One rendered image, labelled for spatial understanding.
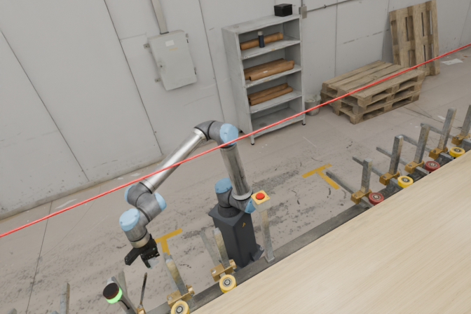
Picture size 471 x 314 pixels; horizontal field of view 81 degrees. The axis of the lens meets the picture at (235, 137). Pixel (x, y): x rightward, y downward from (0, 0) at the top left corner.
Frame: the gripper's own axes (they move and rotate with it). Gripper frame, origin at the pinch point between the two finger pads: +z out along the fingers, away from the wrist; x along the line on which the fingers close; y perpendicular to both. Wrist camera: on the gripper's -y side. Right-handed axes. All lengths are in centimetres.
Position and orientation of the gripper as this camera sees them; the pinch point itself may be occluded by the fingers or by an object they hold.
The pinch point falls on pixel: (150, 267)
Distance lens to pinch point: 162.1
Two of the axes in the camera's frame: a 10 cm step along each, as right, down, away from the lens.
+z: 1.6, 8.3, 5.3
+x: -4.4, -4.2, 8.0
